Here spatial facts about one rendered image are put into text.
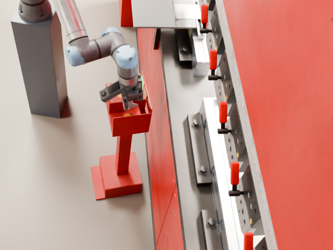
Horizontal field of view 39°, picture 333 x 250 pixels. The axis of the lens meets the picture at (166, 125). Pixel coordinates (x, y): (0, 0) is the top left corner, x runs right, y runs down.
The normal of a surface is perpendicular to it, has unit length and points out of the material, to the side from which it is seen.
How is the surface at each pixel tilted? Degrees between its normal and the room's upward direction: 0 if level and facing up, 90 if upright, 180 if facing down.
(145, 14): 0
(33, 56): 90
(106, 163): 0
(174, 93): 0
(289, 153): 90
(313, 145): 90
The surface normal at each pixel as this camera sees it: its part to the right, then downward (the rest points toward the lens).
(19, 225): 0.12, -0.53
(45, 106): -0.12, 0.83
